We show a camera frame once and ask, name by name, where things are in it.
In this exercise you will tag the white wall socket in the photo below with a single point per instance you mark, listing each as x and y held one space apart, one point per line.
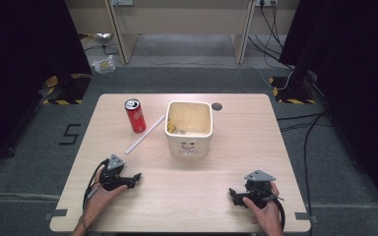
122 2
265 2

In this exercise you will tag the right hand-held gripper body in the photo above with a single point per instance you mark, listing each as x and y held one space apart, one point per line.
259 190

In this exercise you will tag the white plastic straw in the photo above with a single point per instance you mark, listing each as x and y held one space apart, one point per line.
144 135

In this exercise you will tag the dark round table grommet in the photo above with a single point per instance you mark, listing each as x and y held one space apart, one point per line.
217 106

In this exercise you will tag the black stand base striped tape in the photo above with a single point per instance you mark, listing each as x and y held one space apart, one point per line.
292 93
67 91

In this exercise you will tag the crumpled silver foil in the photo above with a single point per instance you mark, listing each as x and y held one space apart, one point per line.
102 37

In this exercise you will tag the white square bin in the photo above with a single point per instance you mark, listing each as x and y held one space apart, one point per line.
189 146

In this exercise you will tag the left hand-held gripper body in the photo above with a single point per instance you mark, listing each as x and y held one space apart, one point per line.
111 179

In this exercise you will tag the yellow wrapper scrap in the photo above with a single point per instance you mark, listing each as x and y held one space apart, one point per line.
173 128

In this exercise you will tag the person's left hand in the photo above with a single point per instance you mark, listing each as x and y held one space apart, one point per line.
99 199

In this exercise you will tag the red soda can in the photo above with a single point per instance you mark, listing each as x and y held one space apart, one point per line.
135 115

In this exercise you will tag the grey tape strip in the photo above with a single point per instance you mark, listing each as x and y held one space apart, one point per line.
305 216

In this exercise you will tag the person's right hand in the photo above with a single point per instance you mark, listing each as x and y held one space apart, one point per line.
266 213

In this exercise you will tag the clear plastic bag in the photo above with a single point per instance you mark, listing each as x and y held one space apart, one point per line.
103 65

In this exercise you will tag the light wooden desk frame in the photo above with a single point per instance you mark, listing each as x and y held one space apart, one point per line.
124 36

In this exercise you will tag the black curtain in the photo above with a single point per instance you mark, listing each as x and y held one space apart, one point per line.
354 82
23 65

